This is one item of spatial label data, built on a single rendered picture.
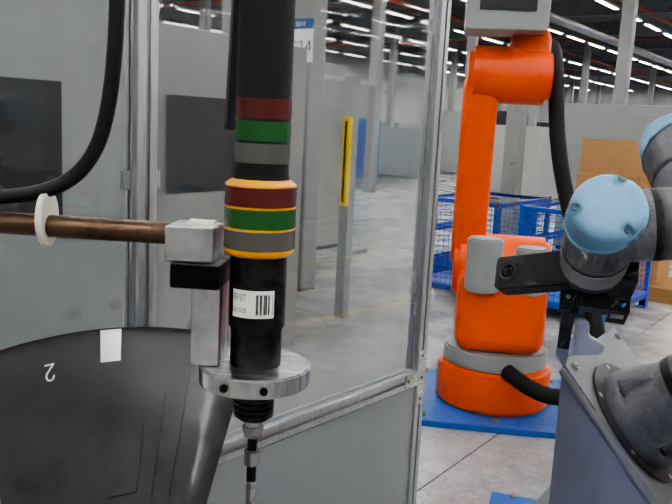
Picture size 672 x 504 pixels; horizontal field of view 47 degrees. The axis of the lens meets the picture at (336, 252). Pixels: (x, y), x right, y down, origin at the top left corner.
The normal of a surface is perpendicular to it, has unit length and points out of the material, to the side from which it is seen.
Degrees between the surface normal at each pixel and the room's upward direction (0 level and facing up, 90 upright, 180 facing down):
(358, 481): 90
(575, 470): 90
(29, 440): 49
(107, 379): 42
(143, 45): 90
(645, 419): 77
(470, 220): 96
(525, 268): 63
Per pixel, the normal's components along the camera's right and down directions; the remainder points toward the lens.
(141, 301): 0.76, 0.14
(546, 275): -0.63, -0.38
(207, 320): -0.09, 0.16
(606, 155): -0.58, 0.11
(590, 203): -0.19, -0.37
